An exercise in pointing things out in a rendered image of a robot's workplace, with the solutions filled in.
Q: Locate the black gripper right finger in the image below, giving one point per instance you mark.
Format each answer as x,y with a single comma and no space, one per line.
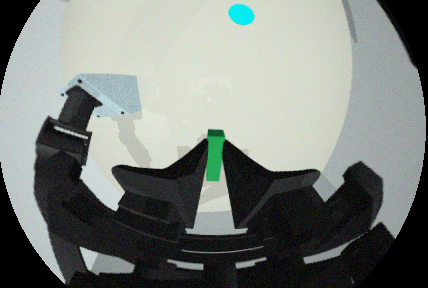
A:
251,185

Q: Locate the green rectangular post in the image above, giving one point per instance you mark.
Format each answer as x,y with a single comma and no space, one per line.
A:
215,139

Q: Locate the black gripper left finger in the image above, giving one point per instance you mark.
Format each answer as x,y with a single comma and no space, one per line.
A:
179,183

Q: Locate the cyan circle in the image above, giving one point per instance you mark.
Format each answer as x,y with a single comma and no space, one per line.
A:
241,14

